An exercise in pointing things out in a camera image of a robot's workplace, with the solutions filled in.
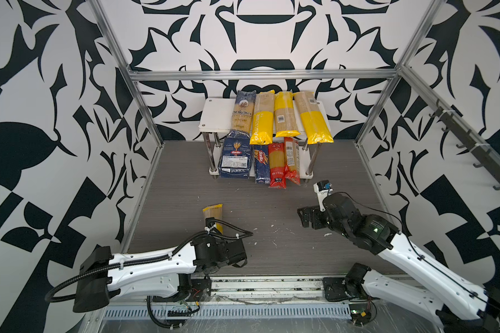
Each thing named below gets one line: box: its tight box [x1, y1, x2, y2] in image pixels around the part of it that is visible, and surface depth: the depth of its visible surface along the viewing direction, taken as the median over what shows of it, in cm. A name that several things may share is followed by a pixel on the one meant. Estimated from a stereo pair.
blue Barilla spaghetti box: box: [254, 144, 271, 185], surface depth 101 cm
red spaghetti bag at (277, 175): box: [268, 142, 287, 189], surface depth 101 cm
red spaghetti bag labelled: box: [284, 136, 301, 186], surface depth 101 cm
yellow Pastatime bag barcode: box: [292, 90, 335, 145], surface depth 79 cm
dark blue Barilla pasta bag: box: [219, 129, 252, 179], surface depth 96 cm
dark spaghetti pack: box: [230, 90, 257, 137], surface depth 81 cm
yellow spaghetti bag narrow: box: [273, 90, 300, 138], surface depth 79 cm
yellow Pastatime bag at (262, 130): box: [249, 89, 275, 145], surface depth 79 cm
